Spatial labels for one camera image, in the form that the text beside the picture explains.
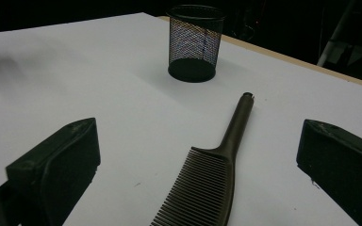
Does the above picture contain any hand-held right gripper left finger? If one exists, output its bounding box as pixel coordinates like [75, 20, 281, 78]
[0, 117, 102, 226]

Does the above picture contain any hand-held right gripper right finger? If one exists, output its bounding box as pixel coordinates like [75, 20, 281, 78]
[296, 119, 362, 226]

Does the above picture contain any dark comb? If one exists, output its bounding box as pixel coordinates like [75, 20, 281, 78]
[149, 91, 255, 226]

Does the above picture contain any black mesh pen cup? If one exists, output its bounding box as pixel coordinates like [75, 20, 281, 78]
[165, 4, 226, 84]

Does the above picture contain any white table cover board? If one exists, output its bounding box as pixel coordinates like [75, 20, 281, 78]
[0, 12, 362, 226]

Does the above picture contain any desk with white legs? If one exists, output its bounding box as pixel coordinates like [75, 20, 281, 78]
[316, 0, 362, 69]

